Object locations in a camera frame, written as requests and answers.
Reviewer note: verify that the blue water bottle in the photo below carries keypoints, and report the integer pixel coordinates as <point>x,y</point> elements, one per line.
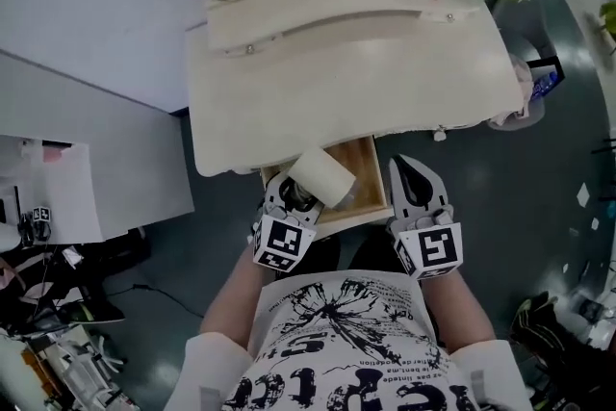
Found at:
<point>544,84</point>

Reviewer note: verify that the white paper roll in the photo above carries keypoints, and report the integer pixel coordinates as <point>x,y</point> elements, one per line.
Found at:
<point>320,175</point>

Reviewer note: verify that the wooden drawer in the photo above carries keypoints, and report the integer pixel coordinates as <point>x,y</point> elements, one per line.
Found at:
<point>366,178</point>

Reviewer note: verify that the person's left forearm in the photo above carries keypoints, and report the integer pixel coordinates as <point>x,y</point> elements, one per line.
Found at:
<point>236,298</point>

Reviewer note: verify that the white desk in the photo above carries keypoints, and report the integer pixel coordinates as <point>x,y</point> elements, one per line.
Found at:
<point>120,149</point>

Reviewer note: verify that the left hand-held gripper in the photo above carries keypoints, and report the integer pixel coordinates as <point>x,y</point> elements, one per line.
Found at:
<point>281,243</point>

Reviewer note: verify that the grey chair with black frame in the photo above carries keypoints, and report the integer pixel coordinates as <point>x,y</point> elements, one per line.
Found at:
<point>520,29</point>

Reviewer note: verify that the pink cloth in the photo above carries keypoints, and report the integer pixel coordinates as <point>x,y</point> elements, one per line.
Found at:
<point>522,82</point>

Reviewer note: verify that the cream dressing table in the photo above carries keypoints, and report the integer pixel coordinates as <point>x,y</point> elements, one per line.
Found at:
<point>346,82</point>

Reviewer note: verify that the person's printed white shirt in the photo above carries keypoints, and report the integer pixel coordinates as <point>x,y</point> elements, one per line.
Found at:
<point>346,341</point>

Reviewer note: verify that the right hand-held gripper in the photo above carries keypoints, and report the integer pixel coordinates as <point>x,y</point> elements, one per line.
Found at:
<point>433,245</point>

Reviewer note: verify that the person's right forearm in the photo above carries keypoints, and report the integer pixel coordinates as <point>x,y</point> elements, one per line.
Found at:
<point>462,308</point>

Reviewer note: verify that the person's black trousers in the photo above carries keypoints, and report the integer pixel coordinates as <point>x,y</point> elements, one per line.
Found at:
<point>358,255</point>

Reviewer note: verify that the spare hand-held gripper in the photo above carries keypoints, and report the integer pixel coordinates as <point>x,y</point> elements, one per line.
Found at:
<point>36,223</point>

